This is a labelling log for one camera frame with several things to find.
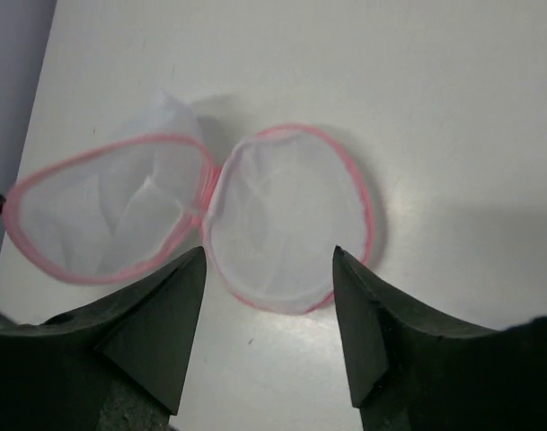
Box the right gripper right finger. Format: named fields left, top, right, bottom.
left=333, top=248, right=547, bottom=430

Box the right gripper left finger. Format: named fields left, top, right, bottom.
left=0, top=247, right=207, bottom=430

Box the white mesh laundry bag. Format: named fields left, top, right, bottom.
left=3, top=92, right=374, bottom=314

